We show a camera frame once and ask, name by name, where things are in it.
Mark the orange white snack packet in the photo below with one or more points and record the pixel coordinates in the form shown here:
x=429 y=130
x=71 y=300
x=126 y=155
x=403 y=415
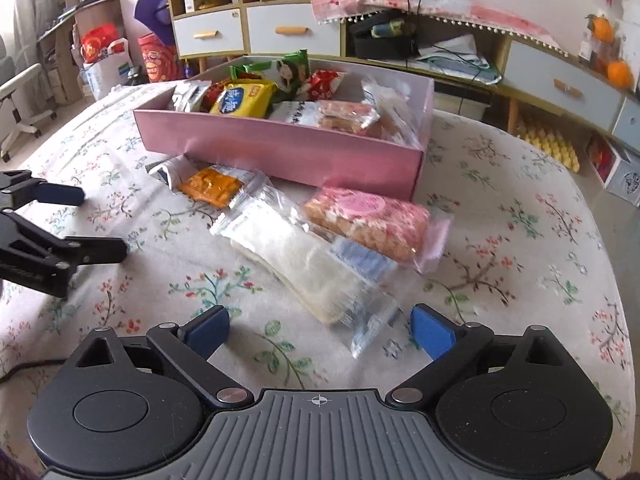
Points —
x=188 y=95

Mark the white rice cracker pack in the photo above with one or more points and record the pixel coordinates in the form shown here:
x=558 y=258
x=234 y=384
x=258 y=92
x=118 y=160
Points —
x=398 y=124
x=341 y=283

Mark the white monkey biscuit pack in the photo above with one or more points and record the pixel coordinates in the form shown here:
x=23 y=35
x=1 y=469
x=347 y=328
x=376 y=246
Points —
x=302 y=113

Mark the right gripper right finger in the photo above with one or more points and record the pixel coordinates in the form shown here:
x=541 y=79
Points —
x=453 y=349

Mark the green snack bag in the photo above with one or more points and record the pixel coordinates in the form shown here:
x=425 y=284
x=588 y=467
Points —
x=288 y=72

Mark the brown cracker stack pack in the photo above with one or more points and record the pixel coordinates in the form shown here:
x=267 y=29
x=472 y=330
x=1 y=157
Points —
x=408 y=233

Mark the blue white snack packet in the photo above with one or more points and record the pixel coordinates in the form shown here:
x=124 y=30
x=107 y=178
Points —
x=172 y=172

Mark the yellow egg tray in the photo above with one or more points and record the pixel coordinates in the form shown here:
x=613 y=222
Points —
x=548 y=140

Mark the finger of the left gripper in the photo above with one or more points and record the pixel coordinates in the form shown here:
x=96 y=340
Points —
x=59 y=194
x=98 y=250

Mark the red snack bag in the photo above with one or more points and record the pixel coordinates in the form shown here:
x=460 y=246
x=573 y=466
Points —
x=211 y=96

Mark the yellow chip bag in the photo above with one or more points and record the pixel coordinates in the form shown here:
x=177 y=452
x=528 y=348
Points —
x=245 y=98

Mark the small red candy packet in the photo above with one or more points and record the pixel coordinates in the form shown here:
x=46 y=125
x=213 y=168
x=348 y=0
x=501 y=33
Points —
x=321 y=85

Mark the pink cardboard box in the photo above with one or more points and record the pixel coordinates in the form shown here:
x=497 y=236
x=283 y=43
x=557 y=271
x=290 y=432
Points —
x=303 y=154

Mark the orange fruit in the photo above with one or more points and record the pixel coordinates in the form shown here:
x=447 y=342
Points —
x=619 y=75
x=601 y=28

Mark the wooden TV cabinet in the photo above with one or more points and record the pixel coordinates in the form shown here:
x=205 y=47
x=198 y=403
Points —
x=473 y=57

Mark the orange yellow snack packet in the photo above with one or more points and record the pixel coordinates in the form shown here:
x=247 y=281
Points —
x=217 y=185

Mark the pink round cookie pack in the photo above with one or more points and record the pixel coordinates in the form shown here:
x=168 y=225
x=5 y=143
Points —
x=359 y=119

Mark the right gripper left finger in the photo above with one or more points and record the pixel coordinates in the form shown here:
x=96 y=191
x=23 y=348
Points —
x=185 y=350

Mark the pink floral cloth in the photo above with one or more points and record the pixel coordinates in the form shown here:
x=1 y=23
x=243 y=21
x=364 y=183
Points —
x=471 y=12

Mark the floral tablecloth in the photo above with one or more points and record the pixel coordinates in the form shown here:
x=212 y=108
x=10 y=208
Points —
x=523 y=249

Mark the red lantern bag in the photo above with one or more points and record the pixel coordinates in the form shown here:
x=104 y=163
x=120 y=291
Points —
x=160 y=62

